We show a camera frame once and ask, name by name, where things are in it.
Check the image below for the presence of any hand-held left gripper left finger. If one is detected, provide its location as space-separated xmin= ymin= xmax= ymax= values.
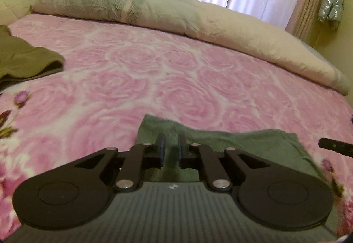
xmin=74 ymin=133 xmax=166 ymax=192

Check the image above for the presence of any pink floral blanket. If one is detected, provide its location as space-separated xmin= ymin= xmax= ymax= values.
xmin=0 ymin=12 xmax=353 ymax=235

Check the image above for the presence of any grey and cream rolled duvet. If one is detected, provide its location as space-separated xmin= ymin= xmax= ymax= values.
xmin=30 ymin=0 xmax=350 ymax=96

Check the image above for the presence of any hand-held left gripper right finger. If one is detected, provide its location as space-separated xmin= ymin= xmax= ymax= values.
xmin=178 ymin=133 xmax=272 ymax=192

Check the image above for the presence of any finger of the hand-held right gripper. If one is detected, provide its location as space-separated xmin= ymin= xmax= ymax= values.
xmin=318 ymin=137 xmax=353 ymax=156

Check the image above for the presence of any grey printed t-shirt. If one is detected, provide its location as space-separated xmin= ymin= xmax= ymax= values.
xmin=137 ymin=114 xmax=327 ymax=185

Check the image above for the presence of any olive brown garment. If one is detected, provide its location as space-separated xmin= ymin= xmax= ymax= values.
xmin=0 ymin=24 xmax=65 ymax=86

